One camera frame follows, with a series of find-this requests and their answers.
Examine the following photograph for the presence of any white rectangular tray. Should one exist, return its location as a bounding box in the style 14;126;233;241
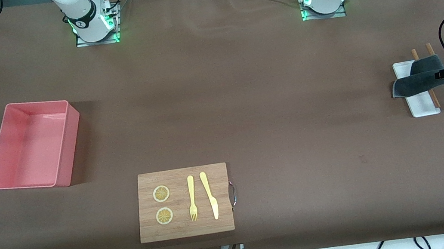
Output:
392;57;442;120

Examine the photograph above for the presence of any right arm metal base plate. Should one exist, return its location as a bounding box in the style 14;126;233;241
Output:
74;25;122;49

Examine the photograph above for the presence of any pink plastic bin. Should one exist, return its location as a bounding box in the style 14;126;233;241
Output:
0;94;90;197

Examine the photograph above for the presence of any wooden cutting board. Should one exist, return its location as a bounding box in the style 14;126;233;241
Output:
131;161;242;244

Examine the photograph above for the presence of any dark grey cloth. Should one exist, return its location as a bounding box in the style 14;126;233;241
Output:
388;53;444;99

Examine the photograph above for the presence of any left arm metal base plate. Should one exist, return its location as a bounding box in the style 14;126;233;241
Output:
300;3;347;23

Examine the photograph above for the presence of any yellow plastic fork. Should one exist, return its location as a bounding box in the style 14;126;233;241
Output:
185;175;200;222

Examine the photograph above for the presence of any lemon slice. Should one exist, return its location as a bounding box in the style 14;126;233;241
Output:
152;184;171;204
154;206;175;227

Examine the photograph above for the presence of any yellow plastic knife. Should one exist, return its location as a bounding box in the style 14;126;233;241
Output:
199;170;221;222

